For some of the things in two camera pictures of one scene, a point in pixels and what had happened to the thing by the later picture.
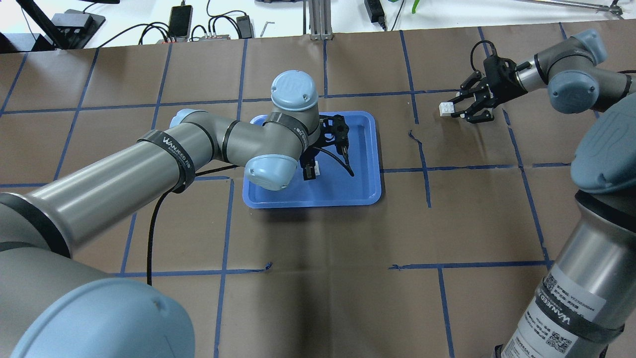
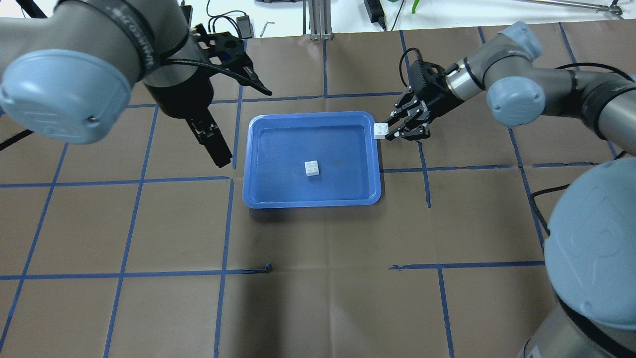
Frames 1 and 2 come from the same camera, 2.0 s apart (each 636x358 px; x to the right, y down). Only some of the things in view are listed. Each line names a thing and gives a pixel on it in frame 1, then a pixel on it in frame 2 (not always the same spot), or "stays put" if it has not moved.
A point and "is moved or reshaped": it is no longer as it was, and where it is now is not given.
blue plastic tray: x=334 y=188 stays put
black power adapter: x=375 y=12 stays put
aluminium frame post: x=320 y=20 stays put
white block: x=446 y=108 is moved or reshaped
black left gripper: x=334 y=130 -> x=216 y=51
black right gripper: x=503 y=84 -> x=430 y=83
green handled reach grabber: x=614 y=8 stays put
